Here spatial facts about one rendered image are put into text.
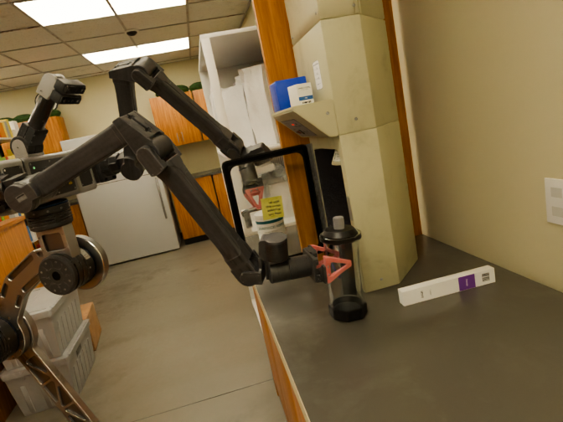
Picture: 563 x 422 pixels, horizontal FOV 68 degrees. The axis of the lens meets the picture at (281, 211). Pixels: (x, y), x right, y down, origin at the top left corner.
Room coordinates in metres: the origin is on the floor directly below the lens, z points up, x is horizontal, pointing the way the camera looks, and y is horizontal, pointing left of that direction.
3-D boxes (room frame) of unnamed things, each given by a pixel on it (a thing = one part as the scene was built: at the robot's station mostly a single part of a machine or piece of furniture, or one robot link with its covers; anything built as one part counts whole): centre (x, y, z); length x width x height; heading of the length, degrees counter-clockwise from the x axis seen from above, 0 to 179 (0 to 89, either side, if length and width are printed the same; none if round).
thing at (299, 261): (1.02, -0.02, 1.11); 0.10 x 0.07 x 0.07; 10
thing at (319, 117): (1.30, -0.11, 1.46); 0.32 x 0.12 x 0.10; 9
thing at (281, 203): (1.42, 0.02, 1.19); 0.30 x 0.01 x 0.40; 104
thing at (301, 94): (1.25, -0.12, 1.54); 0.05 x 0.05 x 0.06; 27
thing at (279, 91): (1.38, -0.10, 1.56); 0.10 x 0.10 x 0.09; 9
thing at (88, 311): (3.27, 1.89, 0.14); 0.41 x 0.32 x 0.28; 15
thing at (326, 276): (1.00, -0.10, 1.10); 0.09 x 0.07 x 0.07; 100
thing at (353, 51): (1.33, -0.29, 1.33); 0.32 x 0.25 x 0.77; 9
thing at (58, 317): (2.68, 1.75, 0.49); 0.60 x 0.42 x 0.33; 9
